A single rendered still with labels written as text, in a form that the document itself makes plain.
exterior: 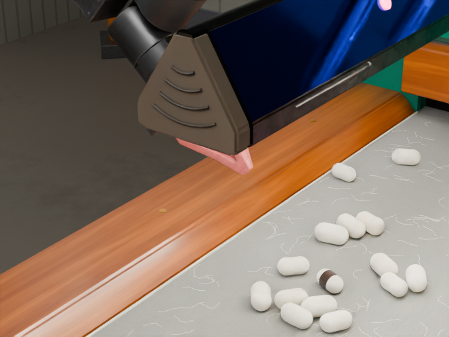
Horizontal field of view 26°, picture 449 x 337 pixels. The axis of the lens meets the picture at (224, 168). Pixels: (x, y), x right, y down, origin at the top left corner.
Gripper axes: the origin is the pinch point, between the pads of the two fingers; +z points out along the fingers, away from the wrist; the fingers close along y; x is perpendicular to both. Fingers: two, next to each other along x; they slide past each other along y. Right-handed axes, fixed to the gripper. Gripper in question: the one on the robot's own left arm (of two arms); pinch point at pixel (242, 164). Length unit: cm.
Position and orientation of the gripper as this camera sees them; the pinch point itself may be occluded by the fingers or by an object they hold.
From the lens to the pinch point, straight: 98.4
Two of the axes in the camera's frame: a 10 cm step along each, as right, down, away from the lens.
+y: 6.1, -3.4, 7.2
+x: -5.2, 5.1, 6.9
